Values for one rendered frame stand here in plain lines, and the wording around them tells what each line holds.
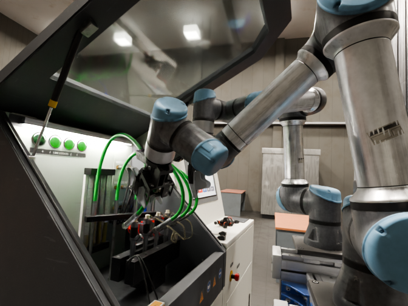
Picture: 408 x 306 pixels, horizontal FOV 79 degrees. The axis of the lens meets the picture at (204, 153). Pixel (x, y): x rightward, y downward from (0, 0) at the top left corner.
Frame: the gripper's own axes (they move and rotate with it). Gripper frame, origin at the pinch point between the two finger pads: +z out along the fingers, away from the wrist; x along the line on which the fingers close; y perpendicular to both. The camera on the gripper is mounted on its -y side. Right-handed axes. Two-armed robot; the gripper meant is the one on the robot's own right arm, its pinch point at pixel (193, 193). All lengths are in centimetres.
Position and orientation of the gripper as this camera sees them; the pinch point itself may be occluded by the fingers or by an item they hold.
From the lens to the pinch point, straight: 84.0
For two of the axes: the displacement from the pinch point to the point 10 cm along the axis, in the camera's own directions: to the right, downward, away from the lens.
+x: 3.7, 0.9, 9.3
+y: 9.3, 0.2, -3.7
